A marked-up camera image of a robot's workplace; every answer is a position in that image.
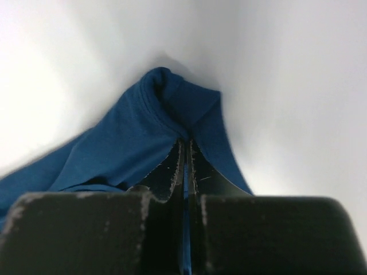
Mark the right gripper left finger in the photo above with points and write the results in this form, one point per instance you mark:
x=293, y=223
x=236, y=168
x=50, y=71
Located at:
x=134, y=232

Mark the dark blue t shirt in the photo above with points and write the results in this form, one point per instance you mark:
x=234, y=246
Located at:
x=131, y=140

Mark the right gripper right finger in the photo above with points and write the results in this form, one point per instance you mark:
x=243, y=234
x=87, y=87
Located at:
x=234, y=232

